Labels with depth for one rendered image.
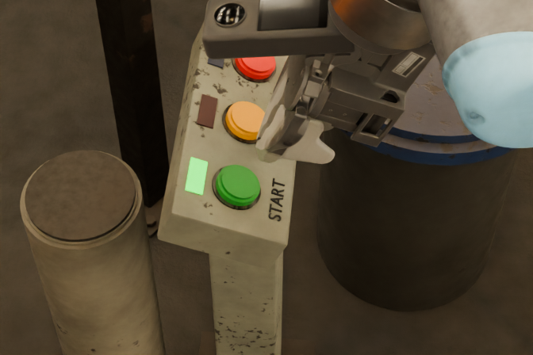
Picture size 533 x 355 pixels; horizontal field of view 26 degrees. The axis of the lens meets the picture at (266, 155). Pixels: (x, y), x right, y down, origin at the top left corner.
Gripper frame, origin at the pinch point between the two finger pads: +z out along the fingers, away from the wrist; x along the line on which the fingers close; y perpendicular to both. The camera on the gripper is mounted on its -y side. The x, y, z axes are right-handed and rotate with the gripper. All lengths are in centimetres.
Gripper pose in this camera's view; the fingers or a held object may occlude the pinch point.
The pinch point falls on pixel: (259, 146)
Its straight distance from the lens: 98.7
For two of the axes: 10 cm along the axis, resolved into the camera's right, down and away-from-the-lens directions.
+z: -3.4, 5.4, 7.7
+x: 1.0, -8.0, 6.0
